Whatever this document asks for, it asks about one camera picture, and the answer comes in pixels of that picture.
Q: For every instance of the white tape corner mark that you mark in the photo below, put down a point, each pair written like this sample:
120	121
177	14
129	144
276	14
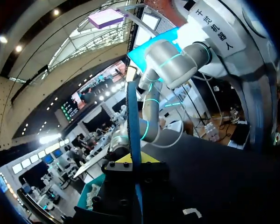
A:
196	212

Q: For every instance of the blue and black insole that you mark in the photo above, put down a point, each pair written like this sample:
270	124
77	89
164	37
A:
133	126

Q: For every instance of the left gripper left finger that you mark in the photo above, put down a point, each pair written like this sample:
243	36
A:
117	177

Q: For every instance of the teal box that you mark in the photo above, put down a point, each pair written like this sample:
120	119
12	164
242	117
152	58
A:
84	194

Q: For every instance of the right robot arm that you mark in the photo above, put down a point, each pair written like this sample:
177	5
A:
172	63

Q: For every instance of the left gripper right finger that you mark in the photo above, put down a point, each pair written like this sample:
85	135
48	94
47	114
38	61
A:
154	175

